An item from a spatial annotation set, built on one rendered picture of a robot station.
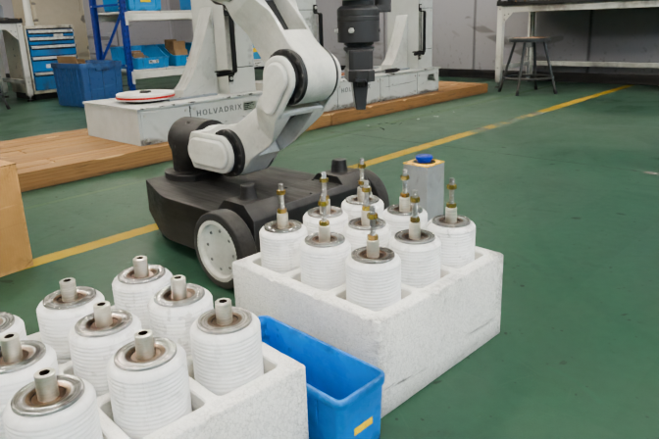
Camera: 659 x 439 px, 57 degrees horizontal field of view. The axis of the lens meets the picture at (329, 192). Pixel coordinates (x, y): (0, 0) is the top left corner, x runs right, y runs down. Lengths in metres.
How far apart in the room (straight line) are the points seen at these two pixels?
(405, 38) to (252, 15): 3.27
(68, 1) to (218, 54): 4.14
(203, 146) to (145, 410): 1.14
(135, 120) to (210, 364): 2.36
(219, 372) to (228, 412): 0.06
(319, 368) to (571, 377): 0.47
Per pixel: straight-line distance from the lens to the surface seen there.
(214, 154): 1.79
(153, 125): 3.14
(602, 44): 6.24
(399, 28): 4.85
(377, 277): 1.02
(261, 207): 1.53
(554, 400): 1.17
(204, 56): 3.50
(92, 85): 5.55
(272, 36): 1.60
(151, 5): 6.26
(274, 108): 1.55
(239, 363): 0.84
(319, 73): 1.55
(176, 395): 0.80
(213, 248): 1.57
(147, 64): 6.18
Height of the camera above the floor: 0.64
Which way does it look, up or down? 16 degrees down
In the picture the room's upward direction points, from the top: 2 degrees counter-clockwise
